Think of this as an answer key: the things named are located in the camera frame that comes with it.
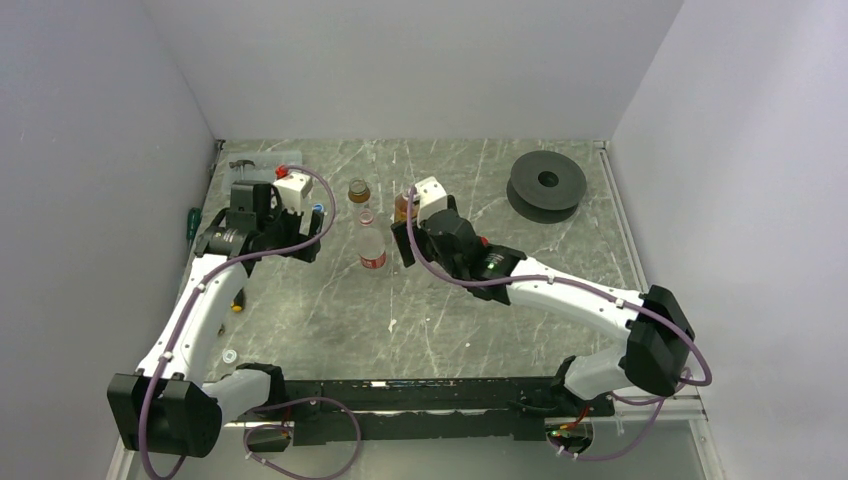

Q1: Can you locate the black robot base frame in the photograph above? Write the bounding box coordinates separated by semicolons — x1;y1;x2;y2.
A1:
242;377;615;446

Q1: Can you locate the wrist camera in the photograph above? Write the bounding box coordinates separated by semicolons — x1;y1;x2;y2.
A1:
273;165;313;215
414;176;449;222

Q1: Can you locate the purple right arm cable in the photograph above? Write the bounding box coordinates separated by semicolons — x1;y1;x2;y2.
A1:
405;186;714;390

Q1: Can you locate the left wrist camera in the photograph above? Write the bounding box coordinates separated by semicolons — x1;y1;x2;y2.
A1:
273;165;313;215

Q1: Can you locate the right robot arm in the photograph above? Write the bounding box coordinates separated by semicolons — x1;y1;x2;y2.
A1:
391;208;703;415

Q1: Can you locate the white tea bottle cap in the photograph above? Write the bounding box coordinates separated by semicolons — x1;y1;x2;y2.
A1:
221;349;238;365

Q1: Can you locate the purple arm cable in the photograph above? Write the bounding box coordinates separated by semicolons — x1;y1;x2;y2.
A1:
405;186;714;390
137;165;338;480

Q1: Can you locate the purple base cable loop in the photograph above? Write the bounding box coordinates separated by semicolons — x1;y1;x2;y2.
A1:
242;399;362;480

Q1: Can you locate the claw hammer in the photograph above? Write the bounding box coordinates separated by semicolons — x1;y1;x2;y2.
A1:
228;159;256;183

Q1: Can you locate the ribbed coffee latte bottle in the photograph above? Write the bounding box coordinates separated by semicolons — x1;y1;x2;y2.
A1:
347;178;371;217

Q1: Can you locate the green handle screwdriver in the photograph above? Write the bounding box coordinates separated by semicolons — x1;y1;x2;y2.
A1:
185;207;202;249

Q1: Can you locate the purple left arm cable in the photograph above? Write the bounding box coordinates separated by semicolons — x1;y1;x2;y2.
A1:
137;165;338;480

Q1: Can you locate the gold red tea bottle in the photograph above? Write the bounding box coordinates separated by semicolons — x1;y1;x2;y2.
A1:
393;191;419;223

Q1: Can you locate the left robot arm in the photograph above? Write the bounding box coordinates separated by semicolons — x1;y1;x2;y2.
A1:
107;172;324;458

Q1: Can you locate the clear bottle red label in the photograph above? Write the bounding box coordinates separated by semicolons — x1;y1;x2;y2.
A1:
355;209;387;270

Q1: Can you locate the black spool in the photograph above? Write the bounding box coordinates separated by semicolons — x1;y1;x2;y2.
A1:
506;150;587;224

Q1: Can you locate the clear plastic organizer box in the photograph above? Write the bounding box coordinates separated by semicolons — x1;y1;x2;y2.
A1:
222;150;303;191

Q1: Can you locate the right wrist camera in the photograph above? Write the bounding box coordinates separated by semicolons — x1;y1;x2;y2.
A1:
414;176;449;222

